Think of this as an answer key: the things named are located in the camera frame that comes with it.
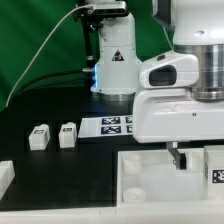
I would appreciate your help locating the white square tabletop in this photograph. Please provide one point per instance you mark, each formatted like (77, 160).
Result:
(150, 176)

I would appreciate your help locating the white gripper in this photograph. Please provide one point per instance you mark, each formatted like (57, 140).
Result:
(172, 115)

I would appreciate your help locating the black camera on stand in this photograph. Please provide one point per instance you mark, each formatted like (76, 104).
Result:
(103, 8)

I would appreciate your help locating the black camera stand pole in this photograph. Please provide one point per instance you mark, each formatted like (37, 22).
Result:
(89, 54)

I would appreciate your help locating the white tag sheet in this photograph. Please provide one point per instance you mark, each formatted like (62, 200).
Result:
(105, 126)

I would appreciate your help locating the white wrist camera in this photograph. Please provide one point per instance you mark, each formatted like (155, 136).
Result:
(169, 70)

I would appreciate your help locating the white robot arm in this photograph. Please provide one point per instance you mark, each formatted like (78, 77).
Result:
(198, 29)

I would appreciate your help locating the white left obstacle block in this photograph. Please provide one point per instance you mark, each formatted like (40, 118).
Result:
(7, 174)

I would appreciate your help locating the white front fence strip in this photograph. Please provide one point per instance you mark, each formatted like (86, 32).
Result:
(129, 215)

